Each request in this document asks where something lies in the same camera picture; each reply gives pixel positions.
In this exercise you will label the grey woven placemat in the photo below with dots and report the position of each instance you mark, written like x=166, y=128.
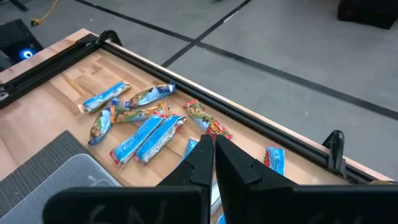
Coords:
x=40, y=158

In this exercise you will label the black frame clamp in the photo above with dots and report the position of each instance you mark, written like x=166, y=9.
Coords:
x=335, y=149
x=107, y=35

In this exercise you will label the clear plastic bin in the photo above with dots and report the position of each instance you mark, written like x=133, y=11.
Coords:
x=68, y=186

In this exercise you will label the orange-ended green granola bar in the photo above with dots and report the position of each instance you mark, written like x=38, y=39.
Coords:
x=140, y=113

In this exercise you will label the black aluminium table frame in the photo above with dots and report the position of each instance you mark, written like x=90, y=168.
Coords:
x=248, y=119

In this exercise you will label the red-ended green granola bar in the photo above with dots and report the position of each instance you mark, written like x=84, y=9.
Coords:
x=203, y=119

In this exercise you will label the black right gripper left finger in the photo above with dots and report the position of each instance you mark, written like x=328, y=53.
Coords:
x=186, y=202

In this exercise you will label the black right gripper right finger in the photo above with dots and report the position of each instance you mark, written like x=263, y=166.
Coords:
x=280, y=205

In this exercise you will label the computer with blue light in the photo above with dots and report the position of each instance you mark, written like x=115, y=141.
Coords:
x=18, y=46

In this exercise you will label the black case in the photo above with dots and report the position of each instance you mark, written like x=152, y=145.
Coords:
x=370, y=14

